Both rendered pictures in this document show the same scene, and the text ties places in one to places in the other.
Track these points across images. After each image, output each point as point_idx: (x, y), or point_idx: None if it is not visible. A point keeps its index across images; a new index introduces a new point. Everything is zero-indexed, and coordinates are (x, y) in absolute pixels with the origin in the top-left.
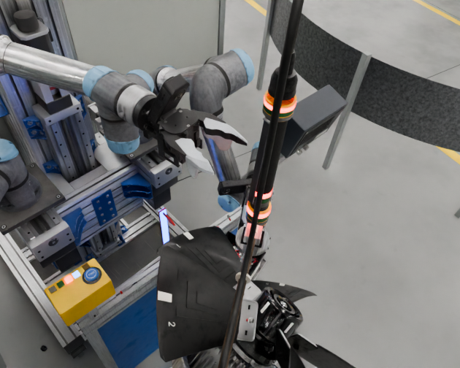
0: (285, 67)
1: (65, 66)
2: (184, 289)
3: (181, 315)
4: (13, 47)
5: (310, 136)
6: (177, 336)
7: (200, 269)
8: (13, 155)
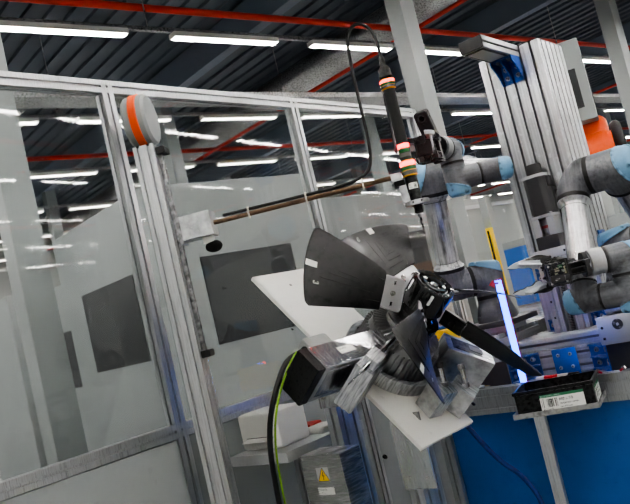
0: (347, 54)
1: (474, 160)
2: (383, 236)
3: (367, 241)
4: (467, 159)
5: None
6: (354, 245)
7: (406, 237)
8: (487, 266)
